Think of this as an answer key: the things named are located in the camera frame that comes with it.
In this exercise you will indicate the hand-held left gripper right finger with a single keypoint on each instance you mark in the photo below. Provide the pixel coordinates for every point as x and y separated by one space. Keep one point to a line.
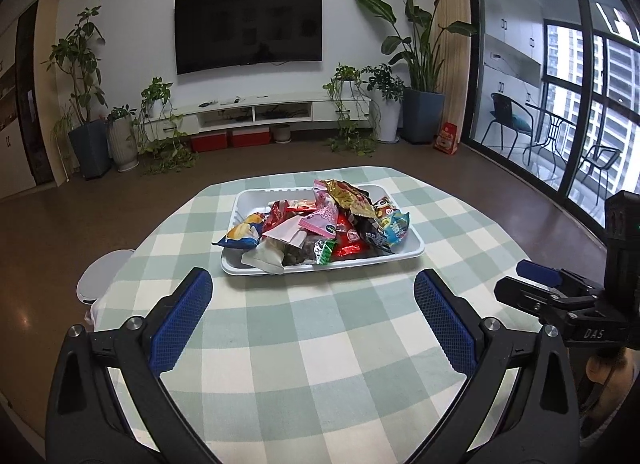
445 324

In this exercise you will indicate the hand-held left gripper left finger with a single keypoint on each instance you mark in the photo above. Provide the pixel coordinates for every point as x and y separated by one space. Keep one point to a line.
182 324

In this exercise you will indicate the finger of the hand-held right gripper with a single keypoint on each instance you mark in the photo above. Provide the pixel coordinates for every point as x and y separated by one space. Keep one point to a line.
537 272
520 294

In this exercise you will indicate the light blue snack packet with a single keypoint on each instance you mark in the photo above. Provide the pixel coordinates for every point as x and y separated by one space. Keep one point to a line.
397 229

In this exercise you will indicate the blue potato chips packet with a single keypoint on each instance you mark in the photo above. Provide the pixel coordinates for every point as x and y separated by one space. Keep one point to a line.
242 234

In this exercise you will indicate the black snack packet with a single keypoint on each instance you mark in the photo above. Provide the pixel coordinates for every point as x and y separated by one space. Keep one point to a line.
372 236

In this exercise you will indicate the red chocolate packet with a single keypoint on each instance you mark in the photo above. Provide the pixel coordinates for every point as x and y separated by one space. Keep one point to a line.
347 241

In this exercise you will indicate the panda biscuit packet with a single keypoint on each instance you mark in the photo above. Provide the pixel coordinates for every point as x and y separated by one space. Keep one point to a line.
385 208

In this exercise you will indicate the pink translucent packet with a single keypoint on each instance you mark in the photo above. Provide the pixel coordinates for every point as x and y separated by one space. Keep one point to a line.
287 231

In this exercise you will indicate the white plastic tray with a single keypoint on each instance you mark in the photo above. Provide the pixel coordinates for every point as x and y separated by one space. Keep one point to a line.
250 199

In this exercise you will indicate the clear green sunflower seed packet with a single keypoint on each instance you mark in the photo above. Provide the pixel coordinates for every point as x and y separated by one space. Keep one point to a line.
315 249

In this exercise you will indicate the gold red snack packet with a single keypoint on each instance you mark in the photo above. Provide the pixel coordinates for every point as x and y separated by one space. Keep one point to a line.
352 199

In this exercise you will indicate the red white candy packet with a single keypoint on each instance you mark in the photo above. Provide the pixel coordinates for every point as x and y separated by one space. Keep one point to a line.
295 206

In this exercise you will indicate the pink piglet snack packet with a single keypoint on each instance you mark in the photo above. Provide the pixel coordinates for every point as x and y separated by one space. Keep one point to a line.
325 214

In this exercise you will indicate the person's right hand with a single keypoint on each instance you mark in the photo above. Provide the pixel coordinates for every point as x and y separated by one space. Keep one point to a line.
607 384

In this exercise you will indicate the white stool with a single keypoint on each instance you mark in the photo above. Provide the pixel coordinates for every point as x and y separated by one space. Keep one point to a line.
102 274

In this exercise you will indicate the black balcony chair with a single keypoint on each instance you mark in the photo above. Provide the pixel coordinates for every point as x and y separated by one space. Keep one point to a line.
602 164

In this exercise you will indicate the black balcony table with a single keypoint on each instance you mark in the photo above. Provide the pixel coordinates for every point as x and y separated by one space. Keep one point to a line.
552 129

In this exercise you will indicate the black chair with teal cushion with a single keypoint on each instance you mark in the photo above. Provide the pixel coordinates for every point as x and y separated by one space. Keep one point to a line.
510 117

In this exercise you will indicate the red gift bag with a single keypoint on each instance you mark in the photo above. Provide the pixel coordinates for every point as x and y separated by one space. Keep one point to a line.
446 139

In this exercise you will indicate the red storage box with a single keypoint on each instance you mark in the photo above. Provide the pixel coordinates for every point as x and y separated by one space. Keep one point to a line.
209 142
250 138

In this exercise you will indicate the plant in white ribbed pot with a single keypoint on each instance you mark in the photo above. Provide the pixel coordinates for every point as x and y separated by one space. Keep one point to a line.
122 144

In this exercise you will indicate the large-leaf plant in blue pot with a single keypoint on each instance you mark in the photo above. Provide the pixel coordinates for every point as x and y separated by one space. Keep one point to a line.
422 114

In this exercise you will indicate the tall plant in blue pot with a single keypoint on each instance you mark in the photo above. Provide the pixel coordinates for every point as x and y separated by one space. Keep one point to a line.
90 149

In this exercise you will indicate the small grey pot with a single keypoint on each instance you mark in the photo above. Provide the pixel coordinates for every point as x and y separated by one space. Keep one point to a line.
281 134

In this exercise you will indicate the bushy plant in white pot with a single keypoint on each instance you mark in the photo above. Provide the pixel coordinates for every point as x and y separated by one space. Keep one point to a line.
387 117

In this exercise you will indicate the thin leafy plant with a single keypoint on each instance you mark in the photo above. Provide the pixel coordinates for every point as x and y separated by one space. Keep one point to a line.
62 129

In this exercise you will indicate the trailing green plant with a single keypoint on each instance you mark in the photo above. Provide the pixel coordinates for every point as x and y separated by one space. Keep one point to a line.
157 92

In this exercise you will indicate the white balcony cabinets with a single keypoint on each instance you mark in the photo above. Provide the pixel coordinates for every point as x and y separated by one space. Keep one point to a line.
515 34

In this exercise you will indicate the white television cabinet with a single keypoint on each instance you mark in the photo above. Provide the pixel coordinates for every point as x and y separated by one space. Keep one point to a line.
300 109

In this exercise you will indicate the trailing plant on stand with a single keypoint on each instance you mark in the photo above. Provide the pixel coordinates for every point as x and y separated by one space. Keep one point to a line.
345 77

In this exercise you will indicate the beige curtain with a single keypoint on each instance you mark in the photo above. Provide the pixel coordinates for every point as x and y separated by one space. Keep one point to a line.
450 9

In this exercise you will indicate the black sliding door frame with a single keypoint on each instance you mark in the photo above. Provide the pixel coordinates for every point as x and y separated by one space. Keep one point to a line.
472 44

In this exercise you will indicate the white wall cabinet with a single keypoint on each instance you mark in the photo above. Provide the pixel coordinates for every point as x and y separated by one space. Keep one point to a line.
12 144

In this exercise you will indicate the wall-mounted television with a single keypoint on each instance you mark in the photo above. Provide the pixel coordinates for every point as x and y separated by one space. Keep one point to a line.
247 29

